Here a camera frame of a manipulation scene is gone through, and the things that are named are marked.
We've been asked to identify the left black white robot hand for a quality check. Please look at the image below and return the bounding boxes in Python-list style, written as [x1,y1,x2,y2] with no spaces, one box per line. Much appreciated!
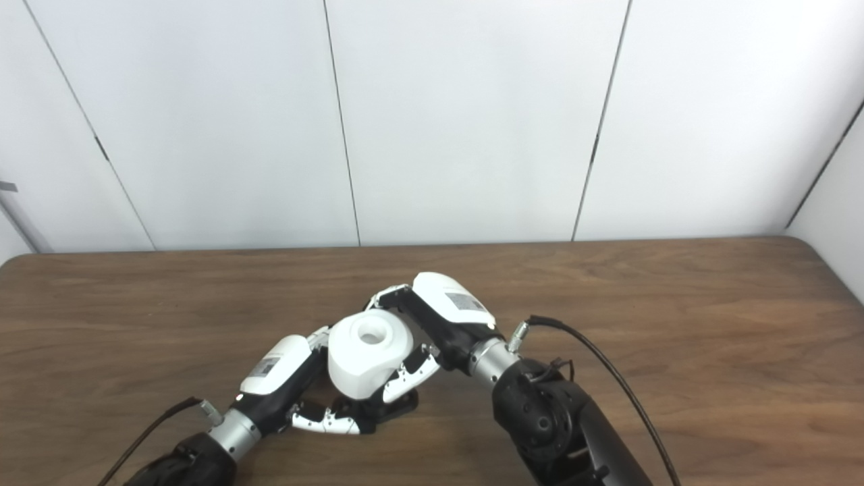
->
[233,326,365,436]

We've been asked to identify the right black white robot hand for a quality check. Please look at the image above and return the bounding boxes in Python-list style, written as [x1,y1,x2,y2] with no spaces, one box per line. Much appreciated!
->
[364,272,507,404]

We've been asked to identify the round white plastic piece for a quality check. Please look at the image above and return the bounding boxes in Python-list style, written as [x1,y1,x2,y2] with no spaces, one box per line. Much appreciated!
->
[327,309,414,400]

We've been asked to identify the black flanged holder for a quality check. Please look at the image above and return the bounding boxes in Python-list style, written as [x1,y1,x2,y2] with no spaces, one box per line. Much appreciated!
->
[329,388,420,434]

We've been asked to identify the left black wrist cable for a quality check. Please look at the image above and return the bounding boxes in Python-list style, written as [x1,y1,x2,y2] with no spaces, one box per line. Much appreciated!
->
[98,397,225,486]

